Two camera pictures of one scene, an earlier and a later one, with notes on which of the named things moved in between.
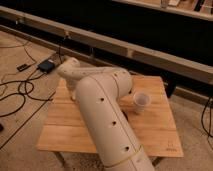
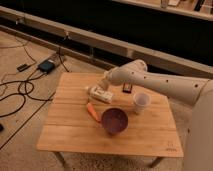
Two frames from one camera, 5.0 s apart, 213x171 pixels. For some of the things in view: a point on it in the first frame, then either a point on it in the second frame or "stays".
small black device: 24,66 stays
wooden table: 66,128 stays
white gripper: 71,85 → 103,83
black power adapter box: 46,66 stays
